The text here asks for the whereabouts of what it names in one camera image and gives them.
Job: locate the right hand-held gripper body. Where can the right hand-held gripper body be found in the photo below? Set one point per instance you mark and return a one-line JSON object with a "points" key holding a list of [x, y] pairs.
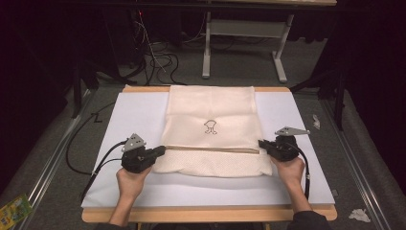
{"points": [[285, 148]]}

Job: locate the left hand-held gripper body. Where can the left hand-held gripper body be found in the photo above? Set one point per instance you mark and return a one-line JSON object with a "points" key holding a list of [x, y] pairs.
{"points": [[137, 159]]}

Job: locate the cream mesh laundry bag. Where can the cream mesh laundry bag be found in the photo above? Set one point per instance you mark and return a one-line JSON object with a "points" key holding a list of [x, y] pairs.
{"points": [[210, 105]]}

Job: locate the person's left hand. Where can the person's left hand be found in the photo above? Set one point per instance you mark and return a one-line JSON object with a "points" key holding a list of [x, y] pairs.
{"points": [[132, 183]]}

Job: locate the person's right hand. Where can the person's right hand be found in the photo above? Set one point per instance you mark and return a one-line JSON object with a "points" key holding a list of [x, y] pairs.
{"points": [[290, 172]]}

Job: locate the small crumpled white paper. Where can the small crumpled white paper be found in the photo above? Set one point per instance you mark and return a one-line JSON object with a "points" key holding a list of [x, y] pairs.
{"points": [[316, 121]]}

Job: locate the white board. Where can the white board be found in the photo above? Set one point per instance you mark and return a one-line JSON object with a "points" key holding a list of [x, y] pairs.
{"points": [[134, 108]]}

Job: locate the black metal stand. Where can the black metal stand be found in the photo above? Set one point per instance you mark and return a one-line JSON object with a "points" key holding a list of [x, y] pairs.
{"points": [[77, 92], [339, 99]]}

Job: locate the wooden table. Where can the wooden table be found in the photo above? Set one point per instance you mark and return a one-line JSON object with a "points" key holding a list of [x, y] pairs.
{"points": [[207, 214]]}

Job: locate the large crumpled white paper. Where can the large crumpled white paper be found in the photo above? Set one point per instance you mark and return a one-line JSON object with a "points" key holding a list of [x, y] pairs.
{"points": [[359, 215]]}

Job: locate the green printed packet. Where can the green printed packet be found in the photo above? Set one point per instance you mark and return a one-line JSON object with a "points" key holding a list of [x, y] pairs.
{"points": [[13, 211]]}

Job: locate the metal floor rail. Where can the metal floor rail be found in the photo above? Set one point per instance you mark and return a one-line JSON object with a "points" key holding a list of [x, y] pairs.
{"points": [[54, 156], [354, 166]]}

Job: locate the white metal desk frame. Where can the white metal desk frame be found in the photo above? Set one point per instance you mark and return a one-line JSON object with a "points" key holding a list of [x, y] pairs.
{"points": [[245, 28]]}

